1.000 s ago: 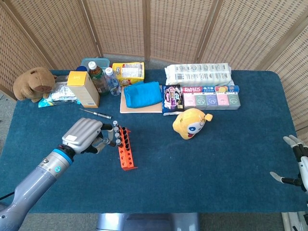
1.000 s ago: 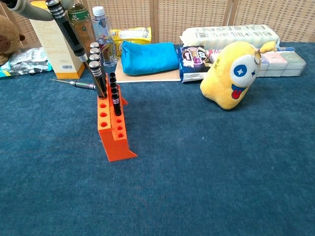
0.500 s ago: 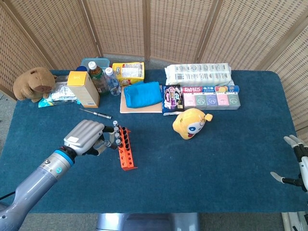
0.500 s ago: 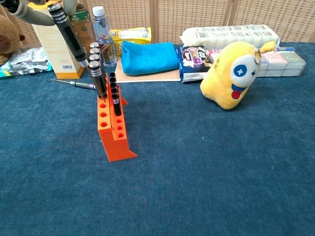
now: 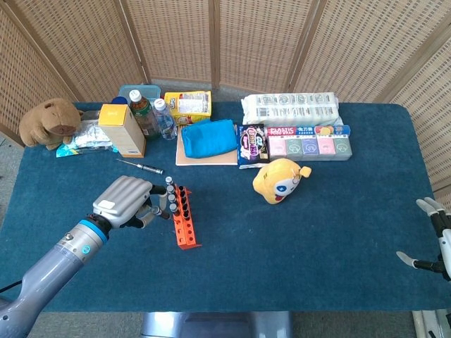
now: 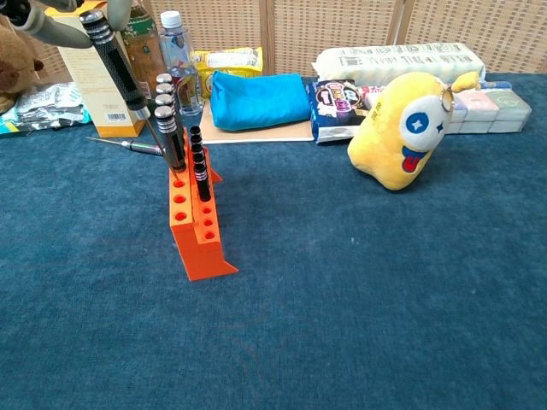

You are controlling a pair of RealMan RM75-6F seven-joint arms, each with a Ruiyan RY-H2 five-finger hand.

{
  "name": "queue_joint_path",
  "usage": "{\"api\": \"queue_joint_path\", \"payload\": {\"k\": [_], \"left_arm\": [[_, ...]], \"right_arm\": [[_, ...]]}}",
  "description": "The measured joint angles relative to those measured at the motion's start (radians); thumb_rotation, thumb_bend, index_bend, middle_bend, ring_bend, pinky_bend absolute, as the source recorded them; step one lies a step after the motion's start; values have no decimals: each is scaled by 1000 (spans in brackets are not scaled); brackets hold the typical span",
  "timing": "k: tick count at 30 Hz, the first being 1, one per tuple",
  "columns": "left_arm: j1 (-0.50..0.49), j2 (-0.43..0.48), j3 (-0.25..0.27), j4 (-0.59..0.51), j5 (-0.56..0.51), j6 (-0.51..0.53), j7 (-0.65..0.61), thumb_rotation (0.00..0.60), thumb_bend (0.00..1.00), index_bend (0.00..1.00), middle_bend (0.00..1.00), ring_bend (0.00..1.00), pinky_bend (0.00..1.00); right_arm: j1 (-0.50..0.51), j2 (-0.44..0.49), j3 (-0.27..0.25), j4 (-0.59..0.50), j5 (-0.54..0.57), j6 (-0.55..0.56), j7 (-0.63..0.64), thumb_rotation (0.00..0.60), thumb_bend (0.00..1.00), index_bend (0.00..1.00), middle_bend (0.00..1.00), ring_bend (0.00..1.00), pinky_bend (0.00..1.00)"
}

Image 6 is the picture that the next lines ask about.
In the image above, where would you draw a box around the gold keyring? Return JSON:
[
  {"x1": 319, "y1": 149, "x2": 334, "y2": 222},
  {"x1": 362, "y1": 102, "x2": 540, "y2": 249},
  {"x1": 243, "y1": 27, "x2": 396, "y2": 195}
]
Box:
[{"x1": 435, "y1": 84, "x2": 456, "y2": 113}]

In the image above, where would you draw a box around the large white tissue pack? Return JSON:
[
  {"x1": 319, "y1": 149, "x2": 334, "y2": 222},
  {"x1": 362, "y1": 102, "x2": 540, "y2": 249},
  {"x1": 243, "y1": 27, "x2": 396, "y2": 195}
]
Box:
[{"x1": 310, "y1": 42, "x2": 487, "y2": 89}]

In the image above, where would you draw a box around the orange screwdriver holder rack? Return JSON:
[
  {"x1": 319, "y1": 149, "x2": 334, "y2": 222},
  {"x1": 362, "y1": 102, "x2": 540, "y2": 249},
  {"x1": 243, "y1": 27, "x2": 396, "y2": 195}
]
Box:
[{"x1": 167, "y1": 143, "x2": 238, "y2": 282}]

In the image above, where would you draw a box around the blue table carpet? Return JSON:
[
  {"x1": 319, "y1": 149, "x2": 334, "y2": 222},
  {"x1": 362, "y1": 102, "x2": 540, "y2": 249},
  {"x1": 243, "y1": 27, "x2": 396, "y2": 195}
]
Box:
[{"x1": 0, "y1": 72, "x2": 547, "y2": 410}]

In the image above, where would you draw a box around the yellow plush toy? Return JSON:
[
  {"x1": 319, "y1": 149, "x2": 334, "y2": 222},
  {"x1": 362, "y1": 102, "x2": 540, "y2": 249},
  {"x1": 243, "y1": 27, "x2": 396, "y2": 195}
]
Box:
[{"x1": 346, "y1": 70, "x2": 482, "y2": 192}]

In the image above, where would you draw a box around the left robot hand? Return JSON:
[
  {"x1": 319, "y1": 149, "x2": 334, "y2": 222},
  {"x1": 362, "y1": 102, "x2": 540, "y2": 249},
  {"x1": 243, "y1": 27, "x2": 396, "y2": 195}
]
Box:
[{"x1": 0, "y1": 0, "x2": 133, "y2": 49}]

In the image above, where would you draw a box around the dark blue pad package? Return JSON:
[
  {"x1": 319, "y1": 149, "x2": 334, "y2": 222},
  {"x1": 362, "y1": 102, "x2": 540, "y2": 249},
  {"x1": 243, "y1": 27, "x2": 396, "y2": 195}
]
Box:
[{"x1": 305, "y1": 79, "x2": 371, "y2": 146}]

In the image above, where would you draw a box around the woven folding screen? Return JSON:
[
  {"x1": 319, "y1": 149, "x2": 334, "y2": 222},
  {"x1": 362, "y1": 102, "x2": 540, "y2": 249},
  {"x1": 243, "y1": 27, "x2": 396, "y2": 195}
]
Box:
[{"x1": 0, "y1": 0, "x2": 547, "y2": 83}]

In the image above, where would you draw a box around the yellow snack bag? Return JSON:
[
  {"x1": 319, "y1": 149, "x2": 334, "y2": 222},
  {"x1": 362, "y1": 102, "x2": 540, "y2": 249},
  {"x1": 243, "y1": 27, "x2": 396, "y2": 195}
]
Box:
[{"x1": 191, "y1": 46, "x2": 264, "y2": 100}]

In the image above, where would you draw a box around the blue fabric pouch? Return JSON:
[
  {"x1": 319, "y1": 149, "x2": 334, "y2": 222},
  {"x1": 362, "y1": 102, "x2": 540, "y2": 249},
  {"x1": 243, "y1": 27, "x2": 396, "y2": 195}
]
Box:
[{"x1": 209, "y1": 70, "x2": 312, "y2": 132}]

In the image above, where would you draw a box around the pastel tissue multipack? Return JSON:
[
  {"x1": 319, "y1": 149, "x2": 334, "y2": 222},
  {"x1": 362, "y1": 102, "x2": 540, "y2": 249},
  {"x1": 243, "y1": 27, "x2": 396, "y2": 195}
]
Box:
[{"x1": 446, "y1": 89, "x2": 533, "y2": 134}]

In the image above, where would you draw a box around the clear water bottle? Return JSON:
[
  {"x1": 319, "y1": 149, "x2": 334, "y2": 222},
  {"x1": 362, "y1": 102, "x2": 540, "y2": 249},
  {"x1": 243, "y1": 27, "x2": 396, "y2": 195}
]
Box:
[{"x1": 158, "y1": 10, "x2": 205, "y2": 117}]

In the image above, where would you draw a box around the green tea bottle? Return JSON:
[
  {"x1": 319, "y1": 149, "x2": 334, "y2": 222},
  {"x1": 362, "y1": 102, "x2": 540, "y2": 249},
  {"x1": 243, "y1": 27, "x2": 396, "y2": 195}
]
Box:
[{"x1": 121, "y1": 0, "x2": 168, "y2": 116}]

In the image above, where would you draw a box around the tall tan carton box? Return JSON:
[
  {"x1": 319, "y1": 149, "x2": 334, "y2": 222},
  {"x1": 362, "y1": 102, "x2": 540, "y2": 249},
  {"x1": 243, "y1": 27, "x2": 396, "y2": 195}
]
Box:
[{"x1": 55, "y1": 0, "x2": 150, "y2": 138}]

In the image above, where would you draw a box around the brown capybara plush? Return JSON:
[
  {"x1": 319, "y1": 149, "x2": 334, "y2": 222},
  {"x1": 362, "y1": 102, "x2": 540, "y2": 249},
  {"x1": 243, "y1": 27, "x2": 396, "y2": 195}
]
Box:
[{"x1": 0, "y1": 24, "x2": 44, "y2": 115}]

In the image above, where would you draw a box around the silver teal wipes package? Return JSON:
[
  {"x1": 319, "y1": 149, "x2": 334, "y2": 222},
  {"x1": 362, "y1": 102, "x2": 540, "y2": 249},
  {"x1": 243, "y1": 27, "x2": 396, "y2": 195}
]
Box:
[{"x1": 0, "y1": 81, "x2": 93, "y2": 137}]

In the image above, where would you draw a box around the black precision screwdriver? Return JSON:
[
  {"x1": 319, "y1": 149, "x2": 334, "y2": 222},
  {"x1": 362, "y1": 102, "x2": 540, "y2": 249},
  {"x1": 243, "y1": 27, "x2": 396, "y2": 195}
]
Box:
[
  {"x1": 79, "y1": 10, "x2": 180, "y2": 183},
  {"x1": 85, "y1": 136, "x2": 164, "y2": 155}
]

